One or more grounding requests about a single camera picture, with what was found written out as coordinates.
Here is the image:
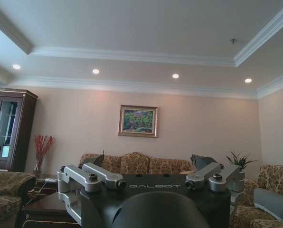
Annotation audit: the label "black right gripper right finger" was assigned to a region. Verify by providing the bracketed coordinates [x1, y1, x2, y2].
[184, 154, 245, 219]

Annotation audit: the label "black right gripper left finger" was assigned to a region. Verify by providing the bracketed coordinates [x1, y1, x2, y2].
[57, 150, 126, 224]

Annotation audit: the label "green potted plant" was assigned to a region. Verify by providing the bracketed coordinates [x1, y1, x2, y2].
[226, 150, 258, 171]

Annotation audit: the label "red branches in glass vase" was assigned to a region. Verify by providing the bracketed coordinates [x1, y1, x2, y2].
[32, 134, 56, 174]

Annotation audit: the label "dark wood side table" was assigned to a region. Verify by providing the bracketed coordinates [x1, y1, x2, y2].
[21, 173, 81, 228]

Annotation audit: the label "floral patterned armchair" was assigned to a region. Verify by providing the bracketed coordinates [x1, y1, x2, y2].
[228, 164, 283, 228]
[0, 171, 37, 228]

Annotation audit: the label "grey cushion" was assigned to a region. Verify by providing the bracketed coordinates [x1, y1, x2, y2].
[253, 188, 283, 221]

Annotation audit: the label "floral patterned long sofa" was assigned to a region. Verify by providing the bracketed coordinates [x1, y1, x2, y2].
[78, 152, 197, 176]

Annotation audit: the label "dark wood glass cabinet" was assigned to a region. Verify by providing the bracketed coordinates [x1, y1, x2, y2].
[0, 87, 38, 172]

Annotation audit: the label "gold framed landscape painting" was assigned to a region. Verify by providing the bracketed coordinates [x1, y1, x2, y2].
[117, 104, 159, 138]

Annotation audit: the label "white cable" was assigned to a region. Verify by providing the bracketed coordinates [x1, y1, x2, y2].
[27, 177, 57, 193]

